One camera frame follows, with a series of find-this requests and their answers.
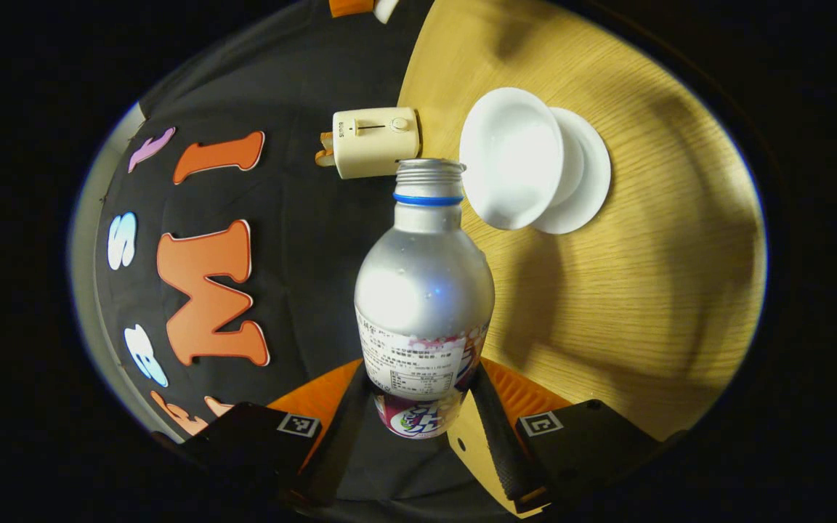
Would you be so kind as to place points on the white saucer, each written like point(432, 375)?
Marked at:
point(589, 174)

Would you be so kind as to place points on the silver water bottle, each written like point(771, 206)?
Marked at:
point(422, 290)

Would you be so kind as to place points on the toast slice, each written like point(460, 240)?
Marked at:
point(325, 158)
point(327, 139)

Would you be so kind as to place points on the white toaster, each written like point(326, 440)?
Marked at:
point(375, 142)

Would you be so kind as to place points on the white teacup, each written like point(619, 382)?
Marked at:
point(509, 156)

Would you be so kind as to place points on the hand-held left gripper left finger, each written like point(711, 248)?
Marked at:
point(342, 443)

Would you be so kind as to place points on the black backdrop cloth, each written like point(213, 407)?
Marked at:
point(302, 240)

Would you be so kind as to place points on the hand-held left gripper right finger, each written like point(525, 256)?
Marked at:
point(495, 443)

